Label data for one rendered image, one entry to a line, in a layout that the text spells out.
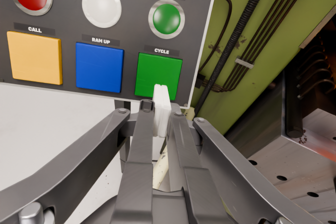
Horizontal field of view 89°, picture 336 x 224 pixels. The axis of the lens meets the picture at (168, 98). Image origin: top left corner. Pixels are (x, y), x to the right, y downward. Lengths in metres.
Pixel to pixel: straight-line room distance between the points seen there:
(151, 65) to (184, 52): 0.06
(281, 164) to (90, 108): 1.33
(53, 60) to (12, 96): 1.49
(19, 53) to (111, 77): 0.14
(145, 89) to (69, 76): 0.13
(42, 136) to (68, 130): 0.16
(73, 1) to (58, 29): 0.05
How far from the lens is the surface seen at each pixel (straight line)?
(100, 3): 0.31
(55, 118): 1.55
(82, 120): 1.48
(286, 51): 0.56
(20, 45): 0.36
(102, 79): 0.31
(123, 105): 0.56
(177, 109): 0.16
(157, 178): 0.60
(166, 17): 0.30
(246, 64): 0.57
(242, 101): 0.67
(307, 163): 0.55
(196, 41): 0.31
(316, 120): 0.52
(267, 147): 0.51
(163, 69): 0.30
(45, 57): 0.34
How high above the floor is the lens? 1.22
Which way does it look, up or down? 49 degrees down
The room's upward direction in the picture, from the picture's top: 15 degrees clockwise
